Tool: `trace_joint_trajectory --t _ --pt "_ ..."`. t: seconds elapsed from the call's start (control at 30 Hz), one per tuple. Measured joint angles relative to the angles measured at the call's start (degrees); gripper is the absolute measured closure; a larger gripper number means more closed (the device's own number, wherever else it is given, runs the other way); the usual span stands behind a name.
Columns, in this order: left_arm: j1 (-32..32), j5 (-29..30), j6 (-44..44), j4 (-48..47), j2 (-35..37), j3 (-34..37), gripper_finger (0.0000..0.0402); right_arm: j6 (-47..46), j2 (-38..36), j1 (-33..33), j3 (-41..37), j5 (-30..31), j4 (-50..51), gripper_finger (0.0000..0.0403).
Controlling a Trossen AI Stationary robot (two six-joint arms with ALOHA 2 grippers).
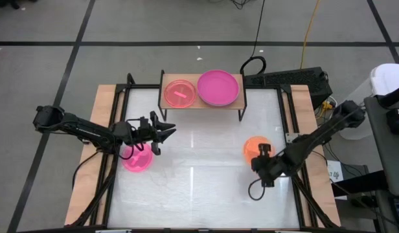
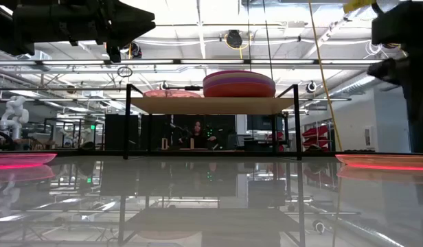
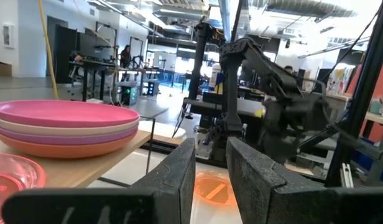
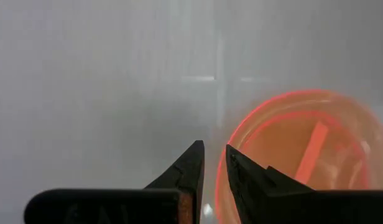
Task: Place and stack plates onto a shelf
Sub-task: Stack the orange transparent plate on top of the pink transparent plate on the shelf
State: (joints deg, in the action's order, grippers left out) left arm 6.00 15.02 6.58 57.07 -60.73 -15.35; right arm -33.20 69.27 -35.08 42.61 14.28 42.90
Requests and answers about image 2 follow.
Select thin black hanging cable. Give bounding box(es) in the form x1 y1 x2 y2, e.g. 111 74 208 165
262 0 276 86

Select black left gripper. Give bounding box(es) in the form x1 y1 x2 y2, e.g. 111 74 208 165
29 0 157 47

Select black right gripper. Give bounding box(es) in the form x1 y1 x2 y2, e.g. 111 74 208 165
367 0 423 152

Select yellow cable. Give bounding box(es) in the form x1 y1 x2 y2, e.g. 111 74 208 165
307 0 343 152

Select black hanging ring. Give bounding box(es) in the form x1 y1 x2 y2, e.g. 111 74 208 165
116 65 134 78

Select red rack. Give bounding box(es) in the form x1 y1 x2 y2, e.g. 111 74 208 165
302 125 331 152

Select orange translucent plate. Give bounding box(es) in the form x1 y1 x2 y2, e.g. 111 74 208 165
335 153 423 172

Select orange opaque plate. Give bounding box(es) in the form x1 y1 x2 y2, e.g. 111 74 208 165
203 83 277 98

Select purple opaque plate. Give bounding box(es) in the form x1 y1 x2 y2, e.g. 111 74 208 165
203 78 277 87

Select white robot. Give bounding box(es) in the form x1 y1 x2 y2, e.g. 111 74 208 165
0 95 30 140

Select long ceiling light bar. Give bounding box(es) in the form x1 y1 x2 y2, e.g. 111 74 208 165
0 58 384 66

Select person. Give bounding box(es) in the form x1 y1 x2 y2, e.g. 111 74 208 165
179 119 219 150

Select pink translucent plate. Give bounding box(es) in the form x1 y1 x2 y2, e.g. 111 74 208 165
0 152 58 170
142 89 203 99

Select wooden shelf with black frame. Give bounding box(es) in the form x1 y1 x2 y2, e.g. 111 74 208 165
123 83 303 161

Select magenta opaque plate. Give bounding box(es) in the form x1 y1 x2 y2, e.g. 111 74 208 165
207 70 269 78

